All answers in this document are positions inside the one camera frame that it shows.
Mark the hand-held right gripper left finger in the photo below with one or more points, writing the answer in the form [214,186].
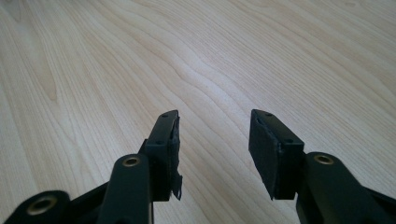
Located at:
[162,155]

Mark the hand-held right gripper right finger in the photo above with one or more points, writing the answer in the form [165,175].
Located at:
[274,155]

